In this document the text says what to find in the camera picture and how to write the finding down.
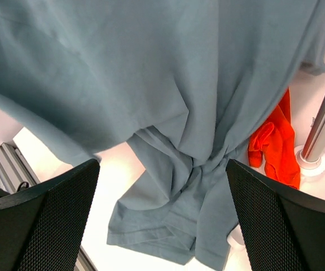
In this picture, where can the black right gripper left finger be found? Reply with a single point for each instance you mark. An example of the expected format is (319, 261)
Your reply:
(41, 227)

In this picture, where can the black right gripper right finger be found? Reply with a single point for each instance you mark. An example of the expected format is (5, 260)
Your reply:
(283, 228)

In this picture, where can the orange t shirt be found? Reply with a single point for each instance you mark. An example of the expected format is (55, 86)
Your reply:
(273, 143)

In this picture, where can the grey blue t shirt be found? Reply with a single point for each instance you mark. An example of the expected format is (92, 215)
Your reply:
(184, 83)

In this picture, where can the silver clothes rack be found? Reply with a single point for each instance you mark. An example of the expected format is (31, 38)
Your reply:
(311, 155)

